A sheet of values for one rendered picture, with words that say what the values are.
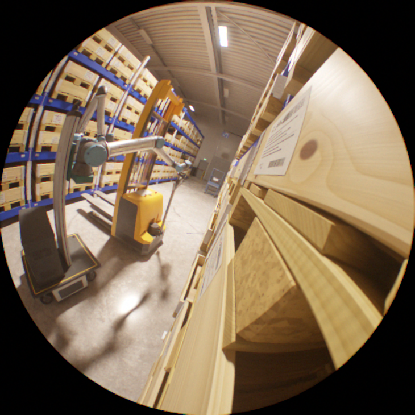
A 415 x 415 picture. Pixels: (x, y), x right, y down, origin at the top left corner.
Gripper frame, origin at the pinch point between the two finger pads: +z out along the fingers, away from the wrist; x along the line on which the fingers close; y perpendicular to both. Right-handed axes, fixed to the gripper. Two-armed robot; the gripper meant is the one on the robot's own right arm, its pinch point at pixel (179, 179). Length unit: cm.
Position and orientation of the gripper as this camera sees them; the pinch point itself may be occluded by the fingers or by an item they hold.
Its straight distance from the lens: 207.5
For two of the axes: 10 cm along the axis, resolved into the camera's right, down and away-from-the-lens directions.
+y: -4.1, 5.7, -7.1
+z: -4.7, 5.4, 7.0
